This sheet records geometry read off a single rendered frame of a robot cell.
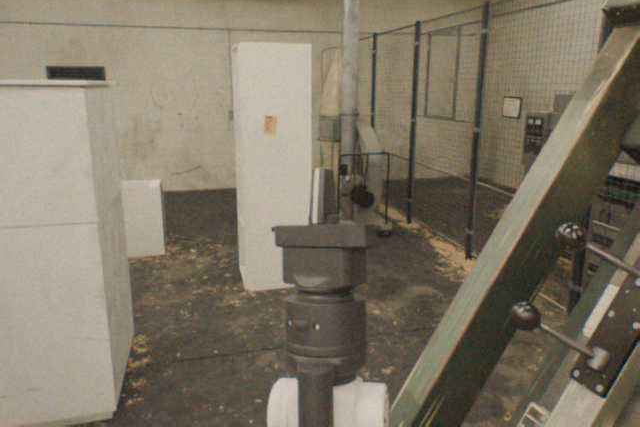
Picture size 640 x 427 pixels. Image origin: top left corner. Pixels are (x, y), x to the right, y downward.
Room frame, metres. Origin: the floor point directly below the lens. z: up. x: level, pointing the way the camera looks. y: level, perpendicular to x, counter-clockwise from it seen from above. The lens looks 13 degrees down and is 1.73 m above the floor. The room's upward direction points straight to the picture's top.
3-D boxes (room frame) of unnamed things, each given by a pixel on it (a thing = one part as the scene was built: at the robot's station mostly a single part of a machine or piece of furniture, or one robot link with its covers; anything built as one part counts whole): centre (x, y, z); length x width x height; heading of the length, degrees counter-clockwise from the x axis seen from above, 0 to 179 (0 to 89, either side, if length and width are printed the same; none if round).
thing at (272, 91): (4.27, 0.40, 1.03); 0.61 x 0.58 x 2.05; 14
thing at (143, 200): (5.02, 1.93, 0.36); 0.58 x 0.45 x 0.72; 104
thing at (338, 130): (6.01, -0.37, 1.10); 1.37 x 0.70 x 2.20; 14
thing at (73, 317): (2.62, 1.43, 0.88); 0.90 x 0.60 x 1.75; 14
